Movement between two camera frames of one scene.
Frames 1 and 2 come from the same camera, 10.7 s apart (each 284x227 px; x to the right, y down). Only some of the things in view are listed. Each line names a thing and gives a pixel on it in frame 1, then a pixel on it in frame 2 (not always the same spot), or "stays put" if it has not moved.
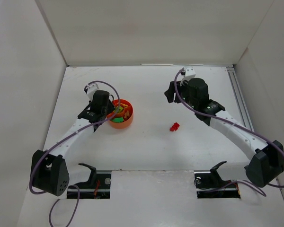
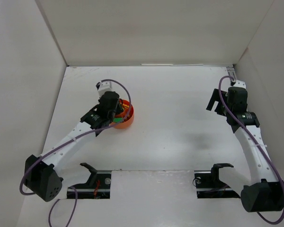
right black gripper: (170, 92) to (218, 104)
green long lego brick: (118, 120) stays put
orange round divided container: (124, 118) stays put
